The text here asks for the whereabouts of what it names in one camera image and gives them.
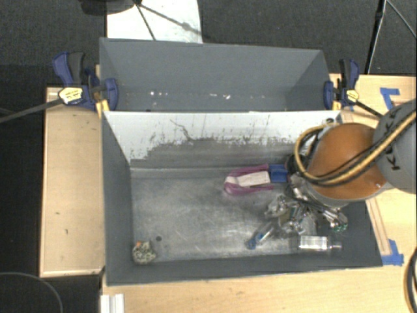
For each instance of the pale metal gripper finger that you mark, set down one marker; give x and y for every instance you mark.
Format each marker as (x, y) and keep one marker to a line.
(277, 207)
(291, 228)

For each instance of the clear glass bottle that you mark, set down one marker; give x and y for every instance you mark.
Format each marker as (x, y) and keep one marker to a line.
(314, 243)

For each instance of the clear tube with blue tip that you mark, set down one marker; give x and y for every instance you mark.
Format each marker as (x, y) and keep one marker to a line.
(260, 235)

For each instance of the grey metal bin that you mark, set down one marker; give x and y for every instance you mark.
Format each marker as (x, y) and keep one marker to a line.
(202, 204)

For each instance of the pale wood board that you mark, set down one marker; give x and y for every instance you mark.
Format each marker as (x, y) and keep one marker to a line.
(73, 191)

